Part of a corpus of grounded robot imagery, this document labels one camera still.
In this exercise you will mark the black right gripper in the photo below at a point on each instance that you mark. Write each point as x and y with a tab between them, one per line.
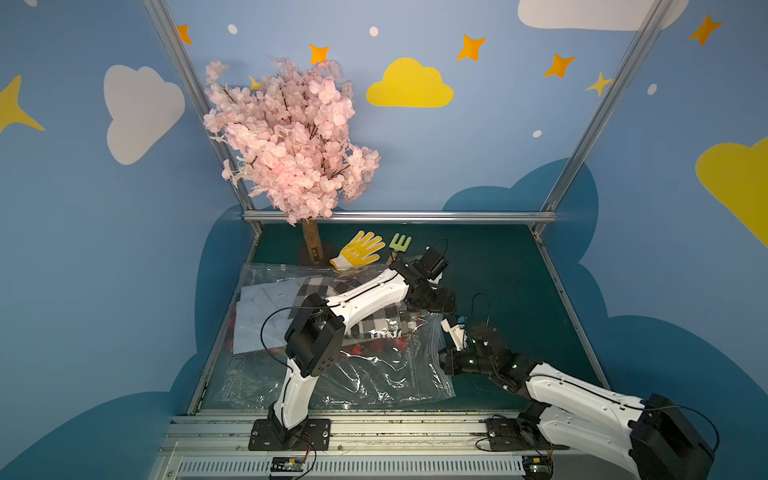
452	360

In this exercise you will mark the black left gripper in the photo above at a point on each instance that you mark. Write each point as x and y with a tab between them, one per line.
438	300

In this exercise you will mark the clear plastic vacuum bag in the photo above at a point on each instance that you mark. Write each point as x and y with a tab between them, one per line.
252	381

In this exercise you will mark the black white checkered shirt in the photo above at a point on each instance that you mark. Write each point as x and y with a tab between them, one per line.
391	322

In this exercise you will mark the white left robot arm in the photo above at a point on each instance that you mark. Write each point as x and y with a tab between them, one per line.
314	338

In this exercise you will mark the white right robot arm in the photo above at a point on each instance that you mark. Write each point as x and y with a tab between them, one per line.
650	438

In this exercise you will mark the light blue shirt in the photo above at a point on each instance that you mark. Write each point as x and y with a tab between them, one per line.
263	314

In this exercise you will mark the green garden hand fork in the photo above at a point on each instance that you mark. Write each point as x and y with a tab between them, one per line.
399	244

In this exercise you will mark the red black checkered cloth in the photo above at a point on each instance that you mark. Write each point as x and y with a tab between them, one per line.
377	346

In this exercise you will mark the yellow work glove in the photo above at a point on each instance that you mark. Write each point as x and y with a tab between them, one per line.
360	251

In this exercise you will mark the right green circuit board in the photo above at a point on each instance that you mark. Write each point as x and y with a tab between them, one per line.
537	468

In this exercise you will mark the green circuit board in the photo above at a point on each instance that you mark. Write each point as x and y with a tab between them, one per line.
537	468
287	465

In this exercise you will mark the pink artificial blossom tree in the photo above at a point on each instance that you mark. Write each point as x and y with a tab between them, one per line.
292	140

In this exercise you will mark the left green circuit board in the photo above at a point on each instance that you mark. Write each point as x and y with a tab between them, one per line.
287	465

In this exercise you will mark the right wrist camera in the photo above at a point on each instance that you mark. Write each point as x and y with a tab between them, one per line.
455	327

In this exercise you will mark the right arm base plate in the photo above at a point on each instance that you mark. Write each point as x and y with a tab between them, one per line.
508	434

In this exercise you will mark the aluminium frame back bar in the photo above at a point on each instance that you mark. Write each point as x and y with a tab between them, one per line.
442	217

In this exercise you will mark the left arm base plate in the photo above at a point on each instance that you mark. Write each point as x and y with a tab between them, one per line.
269	435

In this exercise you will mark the aluminium mounting rail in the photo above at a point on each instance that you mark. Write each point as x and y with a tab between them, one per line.
363	445

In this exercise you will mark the left aluminium frame post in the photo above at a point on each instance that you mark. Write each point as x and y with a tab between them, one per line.
163	22

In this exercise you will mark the aluminium frame post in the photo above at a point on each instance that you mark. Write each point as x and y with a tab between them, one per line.
163	22
641	44

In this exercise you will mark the right aluminium frame post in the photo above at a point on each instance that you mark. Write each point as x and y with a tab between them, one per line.
641	44

